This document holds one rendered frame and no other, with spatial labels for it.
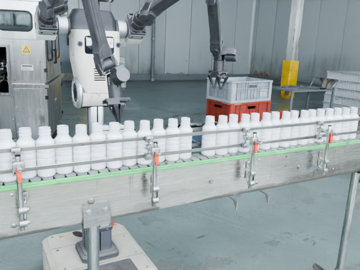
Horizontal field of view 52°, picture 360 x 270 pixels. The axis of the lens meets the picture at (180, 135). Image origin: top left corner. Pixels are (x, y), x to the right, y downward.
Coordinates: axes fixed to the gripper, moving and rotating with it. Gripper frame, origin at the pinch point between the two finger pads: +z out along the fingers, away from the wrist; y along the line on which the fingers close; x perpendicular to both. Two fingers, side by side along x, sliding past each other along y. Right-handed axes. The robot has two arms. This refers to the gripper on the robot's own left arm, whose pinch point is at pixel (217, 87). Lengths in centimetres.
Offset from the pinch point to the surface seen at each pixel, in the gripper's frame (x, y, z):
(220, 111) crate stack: -105, 143, 45
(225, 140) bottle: 28, -47, 16
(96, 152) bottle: 82, -46, 14
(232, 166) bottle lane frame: 25, -49, 27
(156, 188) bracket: 63, -55, 28
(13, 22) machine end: 69, 326, -41
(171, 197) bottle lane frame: 54, -49, 36
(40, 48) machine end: 42, 317, -12
